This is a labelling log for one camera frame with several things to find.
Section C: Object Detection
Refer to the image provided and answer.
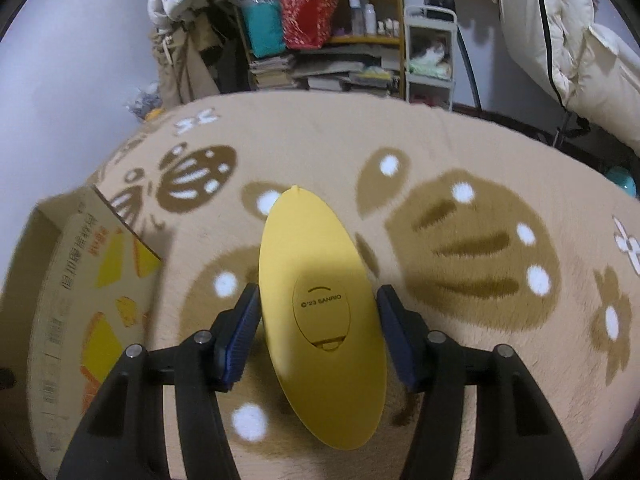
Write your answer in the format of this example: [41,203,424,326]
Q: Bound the black metal pole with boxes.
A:
[420,0,482,110]

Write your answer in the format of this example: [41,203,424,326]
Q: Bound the beige floral rug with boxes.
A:
[0,92,640,480]

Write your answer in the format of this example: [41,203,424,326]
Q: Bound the white trolley cart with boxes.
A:
[402,5,458,111]

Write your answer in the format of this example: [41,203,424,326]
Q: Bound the wide stack of books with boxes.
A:
[305,67,393,96]

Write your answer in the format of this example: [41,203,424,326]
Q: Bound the plush cat toy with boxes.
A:
[412,40,446,63]

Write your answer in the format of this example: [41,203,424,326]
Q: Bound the yellow oval mirror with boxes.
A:
[257,185,388,451]

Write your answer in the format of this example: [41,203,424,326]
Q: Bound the cream duvet on chair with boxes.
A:
[492,0,640,156]

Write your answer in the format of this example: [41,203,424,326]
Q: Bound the brown cardboard box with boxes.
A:
[0,185,163,480]

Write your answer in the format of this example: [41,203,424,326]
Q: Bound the red gift bag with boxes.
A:
[279,0,341,51]

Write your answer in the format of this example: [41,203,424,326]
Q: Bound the beige trench coat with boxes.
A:
[152,22,221,108]

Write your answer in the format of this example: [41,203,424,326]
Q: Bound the black metal chair frame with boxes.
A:
[550,110,593,150]

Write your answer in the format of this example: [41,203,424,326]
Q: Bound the dark hanging clothes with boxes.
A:
[200,0,251,96]

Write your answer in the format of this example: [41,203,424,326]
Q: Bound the tall stack of books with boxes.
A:
[250,55,296,92]

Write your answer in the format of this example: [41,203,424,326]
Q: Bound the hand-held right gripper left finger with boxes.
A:
[56,282,262,480]

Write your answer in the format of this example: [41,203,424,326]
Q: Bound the flat cardboard sheets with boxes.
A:
[292,45,396,73]

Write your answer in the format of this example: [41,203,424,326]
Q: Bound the green tissue packet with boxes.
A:
[407,60,451,80]

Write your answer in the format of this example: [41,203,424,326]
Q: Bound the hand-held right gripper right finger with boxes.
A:
[376,284,585,480]

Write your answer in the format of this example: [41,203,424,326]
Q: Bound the teal round object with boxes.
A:
[605,166,638,196]

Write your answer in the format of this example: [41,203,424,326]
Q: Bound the teal bag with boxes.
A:
[240,0,287,58]

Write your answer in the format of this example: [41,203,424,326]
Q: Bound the wooden shelf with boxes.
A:
[232,0,406,98]

